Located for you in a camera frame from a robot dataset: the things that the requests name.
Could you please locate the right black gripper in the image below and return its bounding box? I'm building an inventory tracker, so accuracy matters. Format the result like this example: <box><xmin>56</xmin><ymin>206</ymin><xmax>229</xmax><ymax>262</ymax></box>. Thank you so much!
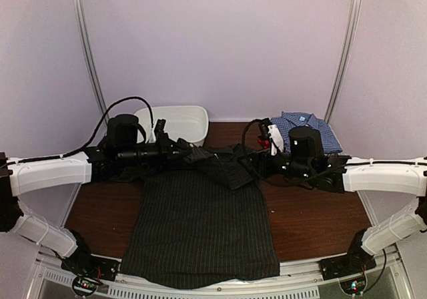
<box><xmin>238</xmin><ymin>147</ymin><xmax>314</xmax><ymax>181</ymax></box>

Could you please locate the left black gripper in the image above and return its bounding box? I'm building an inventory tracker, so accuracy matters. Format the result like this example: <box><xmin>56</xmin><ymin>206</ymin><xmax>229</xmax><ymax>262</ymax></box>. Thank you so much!
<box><xmin>118</xmin><ymin>133</ymin><xmax>191</xmax><ymax>174</ymax></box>

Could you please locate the black pinstriped long sleeve shirt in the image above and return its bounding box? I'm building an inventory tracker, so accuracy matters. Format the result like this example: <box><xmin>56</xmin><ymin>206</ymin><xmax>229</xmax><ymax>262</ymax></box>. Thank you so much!
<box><xmin>121</xmin><ymin>145</ymin><xmax>280</xmax><ymax>285</ymax></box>

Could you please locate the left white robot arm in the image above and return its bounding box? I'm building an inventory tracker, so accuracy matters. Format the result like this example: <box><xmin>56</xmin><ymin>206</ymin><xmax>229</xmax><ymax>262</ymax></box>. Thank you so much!
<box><xmin>1</xmin><ymin>114</ymin><xmax>191</xmax><ymax>275</ymax></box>

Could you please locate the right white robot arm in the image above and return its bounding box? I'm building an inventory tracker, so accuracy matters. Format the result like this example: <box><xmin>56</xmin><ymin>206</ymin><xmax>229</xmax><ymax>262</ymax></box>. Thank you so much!
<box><xmin>244</xmin><ymin>119</ymin><xmax>426</xmax><ymax>274</ymax></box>

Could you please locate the red black folded shirt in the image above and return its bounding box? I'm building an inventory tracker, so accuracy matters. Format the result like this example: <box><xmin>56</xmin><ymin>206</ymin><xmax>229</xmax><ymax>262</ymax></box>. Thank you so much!
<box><xmin>258</xmin><ymin>137</ymin><xmax>271</xmax><ymax>149</ymax></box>

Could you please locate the white plastic tub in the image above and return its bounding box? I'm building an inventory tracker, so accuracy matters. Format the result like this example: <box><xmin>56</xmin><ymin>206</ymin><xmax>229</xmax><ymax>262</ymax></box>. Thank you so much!
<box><xmin>152</xmin><ymin>105</ymin><xmax>209</xmax><ymax>146</ymax></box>

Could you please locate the blue checked folded shirt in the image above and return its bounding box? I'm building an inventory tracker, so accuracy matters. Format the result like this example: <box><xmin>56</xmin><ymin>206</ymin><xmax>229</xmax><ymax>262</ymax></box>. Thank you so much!
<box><xmin>270</xmin><ymin>111</ymin><xmax>343</xmax><ymax>154</ymax></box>

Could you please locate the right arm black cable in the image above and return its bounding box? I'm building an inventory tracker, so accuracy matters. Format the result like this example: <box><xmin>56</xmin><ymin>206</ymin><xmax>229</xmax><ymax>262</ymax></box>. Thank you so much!
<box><xmin>240</xmin><ymin>118</ymin><xmax>421</xmax><ymax>190</ymax></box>

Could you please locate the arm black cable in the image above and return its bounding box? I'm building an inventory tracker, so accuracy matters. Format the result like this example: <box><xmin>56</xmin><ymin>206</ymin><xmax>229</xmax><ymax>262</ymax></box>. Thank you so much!
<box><xmin>240</xmin><ymin>118</ymin><xmax>421</xmax><ymax>190</ymax></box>
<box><xmin>13</xmin><ymin>97</ymin><xmax>157</xmax><ymax>163</ymax></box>

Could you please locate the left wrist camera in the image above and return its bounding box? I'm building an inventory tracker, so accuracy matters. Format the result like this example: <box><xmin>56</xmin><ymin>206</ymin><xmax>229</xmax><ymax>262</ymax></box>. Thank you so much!
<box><xmin>153</xmin><ymin>119</ymin><xmax>166</xmax><ymax>142</ymax></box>

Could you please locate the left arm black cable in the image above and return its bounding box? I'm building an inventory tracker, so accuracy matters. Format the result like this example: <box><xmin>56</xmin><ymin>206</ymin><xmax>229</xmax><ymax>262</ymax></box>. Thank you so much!
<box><xmin>13</xmin><ymin>97</ymin><xmax>157</xmax><ymax>163</ymax></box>

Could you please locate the front aluminium rail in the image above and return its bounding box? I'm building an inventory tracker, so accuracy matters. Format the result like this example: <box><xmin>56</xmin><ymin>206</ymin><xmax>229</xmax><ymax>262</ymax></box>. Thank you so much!
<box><xmin>24</xmin><ymin>245</ymin><xmax>414</xmax><ymax>298</ymax></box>

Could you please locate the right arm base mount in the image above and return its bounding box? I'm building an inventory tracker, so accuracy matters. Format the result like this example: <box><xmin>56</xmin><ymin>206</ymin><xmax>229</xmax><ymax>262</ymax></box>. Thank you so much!
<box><xmin>320</xmin><ymin>229</ymin><xmax>388</xmax><ymax>298</ymax></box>

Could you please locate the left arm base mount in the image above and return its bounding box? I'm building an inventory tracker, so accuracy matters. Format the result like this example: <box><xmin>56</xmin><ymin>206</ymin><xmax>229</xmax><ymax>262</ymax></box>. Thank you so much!
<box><xmin>53</xmin><ymin>244</ymin><xmax>121</xmax><ymax>298</ymax></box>

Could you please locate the left aluminium frame post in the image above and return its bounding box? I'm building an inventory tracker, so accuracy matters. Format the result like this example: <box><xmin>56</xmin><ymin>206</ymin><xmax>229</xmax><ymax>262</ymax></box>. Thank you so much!
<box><xmin>72</xmin><ymin>0</ymin><xmax>107</xmax><ymax>114</ymax></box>

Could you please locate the aluminium frame post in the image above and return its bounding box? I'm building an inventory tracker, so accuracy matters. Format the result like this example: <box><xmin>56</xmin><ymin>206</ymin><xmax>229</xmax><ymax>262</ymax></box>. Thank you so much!
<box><xmin>324</xmin><ymin>0</ymin><xmax>362</xmax><ymax>123</ymax></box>
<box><xmin>72</xmin><ymin>0</ymin><xmax>107</xmax><ymax>114</ymax></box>

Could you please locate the right aluminium frame post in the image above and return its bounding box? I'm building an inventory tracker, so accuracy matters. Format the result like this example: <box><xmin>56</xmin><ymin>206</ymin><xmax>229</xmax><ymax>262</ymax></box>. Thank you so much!
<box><xmin>324</xmin><ymin>0</ymin><xmax>362</xmax><ymax>123</ymax></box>

